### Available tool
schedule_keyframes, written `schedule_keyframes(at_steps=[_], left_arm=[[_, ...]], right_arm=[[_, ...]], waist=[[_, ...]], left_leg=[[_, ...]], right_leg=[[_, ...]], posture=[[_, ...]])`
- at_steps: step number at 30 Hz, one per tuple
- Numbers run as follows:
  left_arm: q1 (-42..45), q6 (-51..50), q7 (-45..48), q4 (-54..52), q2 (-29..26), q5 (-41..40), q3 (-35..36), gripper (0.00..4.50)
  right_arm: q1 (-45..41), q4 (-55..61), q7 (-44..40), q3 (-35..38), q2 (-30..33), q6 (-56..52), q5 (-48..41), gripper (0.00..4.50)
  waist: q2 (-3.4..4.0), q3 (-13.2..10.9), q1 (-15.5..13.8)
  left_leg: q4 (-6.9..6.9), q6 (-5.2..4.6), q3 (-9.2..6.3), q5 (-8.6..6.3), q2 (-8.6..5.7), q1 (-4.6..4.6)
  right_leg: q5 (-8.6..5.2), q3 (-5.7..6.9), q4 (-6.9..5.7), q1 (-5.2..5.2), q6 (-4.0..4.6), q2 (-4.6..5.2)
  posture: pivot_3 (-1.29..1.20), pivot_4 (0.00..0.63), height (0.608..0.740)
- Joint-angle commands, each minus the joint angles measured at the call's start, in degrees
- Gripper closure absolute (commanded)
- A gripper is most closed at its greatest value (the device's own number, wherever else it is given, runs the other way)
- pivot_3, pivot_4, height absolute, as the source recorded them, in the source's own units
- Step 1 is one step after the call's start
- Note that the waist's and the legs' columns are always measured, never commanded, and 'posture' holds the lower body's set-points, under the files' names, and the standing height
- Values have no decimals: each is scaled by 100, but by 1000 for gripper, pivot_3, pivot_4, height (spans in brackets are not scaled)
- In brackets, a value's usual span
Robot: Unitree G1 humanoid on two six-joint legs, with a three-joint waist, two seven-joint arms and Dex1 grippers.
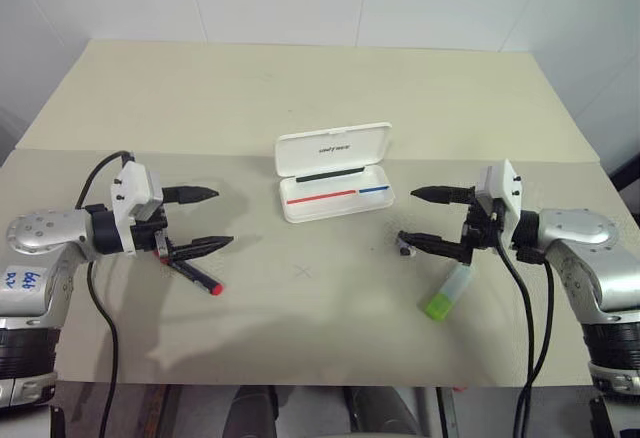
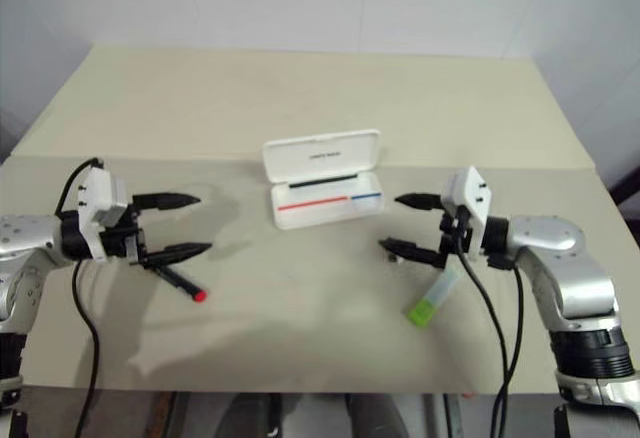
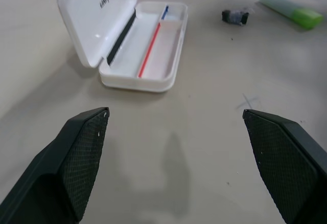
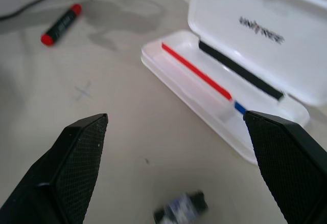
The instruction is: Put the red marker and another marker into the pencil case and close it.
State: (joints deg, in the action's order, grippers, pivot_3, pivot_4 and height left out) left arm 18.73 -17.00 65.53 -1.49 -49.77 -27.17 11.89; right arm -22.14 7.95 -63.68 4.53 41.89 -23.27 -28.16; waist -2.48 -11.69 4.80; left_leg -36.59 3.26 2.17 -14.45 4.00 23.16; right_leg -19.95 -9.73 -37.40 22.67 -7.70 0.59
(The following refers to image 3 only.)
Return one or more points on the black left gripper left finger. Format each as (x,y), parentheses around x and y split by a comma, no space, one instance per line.
(51,173)

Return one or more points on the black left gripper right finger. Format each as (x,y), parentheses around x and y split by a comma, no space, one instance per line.
(288,162)

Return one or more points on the green highlighter pen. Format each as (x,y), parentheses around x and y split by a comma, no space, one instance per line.
(288,8)

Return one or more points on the black eraser with wrapper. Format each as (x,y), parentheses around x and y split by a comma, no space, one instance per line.
(235,16)

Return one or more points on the white plastic pencil case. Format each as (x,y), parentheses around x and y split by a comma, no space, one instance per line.
(107,22)

